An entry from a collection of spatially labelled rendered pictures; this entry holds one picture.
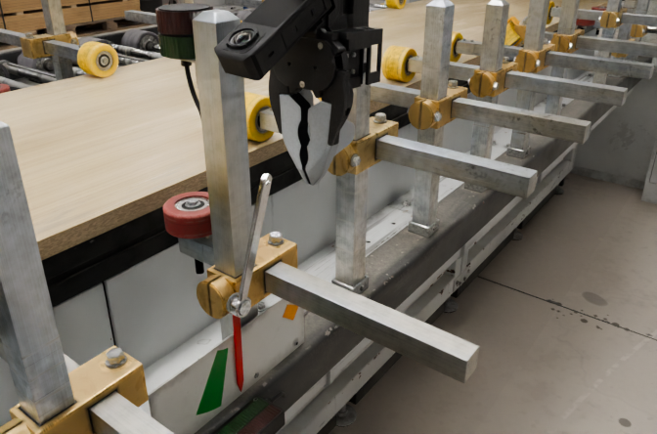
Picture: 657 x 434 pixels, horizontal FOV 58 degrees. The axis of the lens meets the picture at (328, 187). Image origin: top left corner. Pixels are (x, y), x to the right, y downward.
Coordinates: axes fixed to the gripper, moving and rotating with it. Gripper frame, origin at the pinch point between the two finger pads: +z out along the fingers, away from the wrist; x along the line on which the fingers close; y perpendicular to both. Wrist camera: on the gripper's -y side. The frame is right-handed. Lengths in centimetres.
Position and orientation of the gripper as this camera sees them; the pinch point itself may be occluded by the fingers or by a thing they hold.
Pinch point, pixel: (306, 173)
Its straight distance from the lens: 59.0
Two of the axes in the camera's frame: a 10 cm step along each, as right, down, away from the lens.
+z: -0.3, 9.3, 3.6
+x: -8.0, -2.3, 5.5
